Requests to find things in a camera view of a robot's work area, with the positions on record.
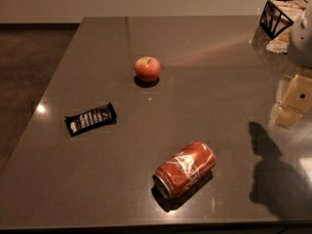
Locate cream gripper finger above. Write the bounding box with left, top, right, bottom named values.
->
left=271, top=73, right=312, bottom=129
left=275, top=76, right=292, bottom=102

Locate red coke can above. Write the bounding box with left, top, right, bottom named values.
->
left=153, top=140, right=216, bottom=200

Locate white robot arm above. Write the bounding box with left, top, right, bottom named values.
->
left=271, top=5, right=312, bottom=129

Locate red apple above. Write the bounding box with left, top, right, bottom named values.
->
left=135, top=57, right=161, bottom=83

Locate black chocolate bar wrapper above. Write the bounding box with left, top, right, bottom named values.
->
left=64, top=103, right=117, bottom=137

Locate black wire napkin holder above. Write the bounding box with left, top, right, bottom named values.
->
left=259, top=0, right=308, bottom=54

